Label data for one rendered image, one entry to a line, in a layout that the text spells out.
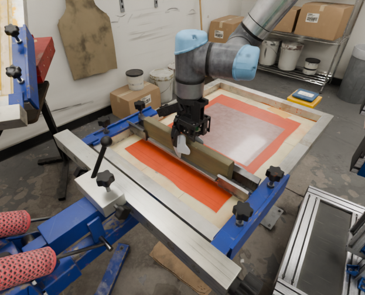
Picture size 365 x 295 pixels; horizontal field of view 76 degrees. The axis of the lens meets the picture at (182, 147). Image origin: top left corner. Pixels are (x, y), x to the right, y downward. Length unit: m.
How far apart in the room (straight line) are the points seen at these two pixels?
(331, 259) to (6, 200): 2.30
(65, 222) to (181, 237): 0.26
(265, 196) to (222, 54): 0.37
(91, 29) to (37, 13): 0.45
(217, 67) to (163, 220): 0.36
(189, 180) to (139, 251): 1.04
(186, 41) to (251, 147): 0.48
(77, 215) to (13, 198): 1.77
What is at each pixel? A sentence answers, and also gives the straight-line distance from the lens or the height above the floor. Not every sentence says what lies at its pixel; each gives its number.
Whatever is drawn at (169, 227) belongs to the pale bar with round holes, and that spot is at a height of 1.04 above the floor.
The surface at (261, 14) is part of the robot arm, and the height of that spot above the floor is 1.39.
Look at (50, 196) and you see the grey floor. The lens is 2.20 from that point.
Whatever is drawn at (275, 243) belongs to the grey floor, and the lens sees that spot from 1.81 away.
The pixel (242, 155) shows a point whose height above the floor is 0.96.
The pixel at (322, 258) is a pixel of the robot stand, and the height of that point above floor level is 0.21.
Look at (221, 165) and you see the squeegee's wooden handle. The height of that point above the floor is 1.05.
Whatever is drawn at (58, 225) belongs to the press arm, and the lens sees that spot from 0.59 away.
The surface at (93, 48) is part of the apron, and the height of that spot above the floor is 0.80.
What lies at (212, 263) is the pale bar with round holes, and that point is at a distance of 0.49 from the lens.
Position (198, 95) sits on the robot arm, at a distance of 0.60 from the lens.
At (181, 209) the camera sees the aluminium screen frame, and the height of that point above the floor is 0.99.
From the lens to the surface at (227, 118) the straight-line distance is 1.04.
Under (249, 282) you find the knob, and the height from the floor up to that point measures 1.05.
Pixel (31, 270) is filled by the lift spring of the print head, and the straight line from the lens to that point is 0.52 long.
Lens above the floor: 1.49
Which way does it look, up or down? 39 degrees down
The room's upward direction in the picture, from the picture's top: straight up
